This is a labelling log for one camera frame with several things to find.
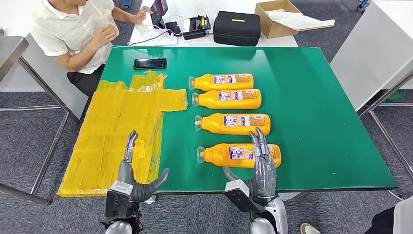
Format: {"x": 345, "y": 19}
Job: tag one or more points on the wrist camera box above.
{"x": 240, "y": 198}
{"x": 117, "y": 202}

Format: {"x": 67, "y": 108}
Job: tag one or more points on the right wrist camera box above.
{"x": 240, "y": 198}

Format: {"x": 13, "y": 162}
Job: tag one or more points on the open cardboard box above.
{"x": 274, "y": 30}

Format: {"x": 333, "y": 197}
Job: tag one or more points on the person's right forearm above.
{"x": 80, "y": 58}

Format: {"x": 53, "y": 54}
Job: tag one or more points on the person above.
{"x": 64, "y": 29}
{"x": 403, "y": 216}

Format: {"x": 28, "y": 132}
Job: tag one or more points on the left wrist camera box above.
{"x": 117, "y": 202}

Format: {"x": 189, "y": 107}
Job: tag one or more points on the white bracket under table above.
{"x": 288, "y": 196}
{"x": 150, "y": 200}

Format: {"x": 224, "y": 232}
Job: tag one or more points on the black tablet on stand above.
{"x": 158, "y": 9}

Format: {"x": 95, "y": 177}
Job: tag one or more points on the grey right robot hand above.
{"x": 264, "y": 174}

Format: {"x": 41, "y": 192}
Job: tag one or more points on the blue metal frame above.
{"x": 363, "y": 4}
{"x": 127, "y": 3}

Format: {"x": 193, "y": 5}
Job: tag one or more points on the black smartphone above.
{"x": 150, "y": 64}

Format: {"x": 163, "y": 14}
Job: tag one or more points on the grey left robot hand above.
{"x": 125, "y": 174}

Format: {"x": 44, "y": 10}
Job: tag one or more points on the yellow taped cardboard mat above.
{"x": 106, "y": 129}

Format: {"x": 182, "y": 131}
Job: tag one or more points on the steel frame table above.
{"x": 9, "y": 51}

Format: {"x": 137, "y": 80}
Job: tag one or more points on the green box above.
{"x": 397, "y": 94}

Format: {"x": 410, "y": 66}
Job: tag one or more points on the black zip carry case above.
{"x": 237, "y": 30}

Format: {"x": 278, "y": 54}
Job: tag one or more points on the person's right hand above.
{"x": 105, "y": 34}

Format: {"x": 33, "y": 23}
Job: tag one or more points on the clear plastic drink cup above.
{"x": 103, "y": 17}

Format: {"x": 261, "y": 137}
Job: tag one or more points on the person's left hand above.
{"x": 141, "y": 16}

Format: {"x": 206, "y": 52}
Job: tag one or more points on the person's left forearm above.
{"x": 124, "y": 16}

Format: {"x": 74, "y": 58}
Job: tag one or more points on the white power strip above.
{"x": 161, "y": 40}

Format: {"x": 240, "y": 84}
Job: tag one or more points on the orange detergent bottle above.
{"x": 213, "y": 124}
{"x": 206, "y": 83}
{"x": 209, "y": 100}
{"x": 216, "y": 155}

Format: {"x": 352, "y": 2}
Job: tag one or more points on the black electronic device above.
{"x": 195, "y": 30}

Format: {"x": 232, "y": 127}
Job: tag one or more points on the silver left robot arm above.
{"x": 117, "y": 227}

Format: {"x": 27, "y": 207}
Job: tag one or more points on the black power adapter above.
{"x": 174, "y": 28}

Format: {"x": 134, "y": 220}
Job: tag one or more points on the white table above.
{"x": 42, "y": 74}
{"x": 280, "y": 43}
{"x": 371, "y": 48}

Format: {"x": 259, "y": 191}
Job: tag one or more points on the white paper sheet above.
{"x": 300, "y": 21}

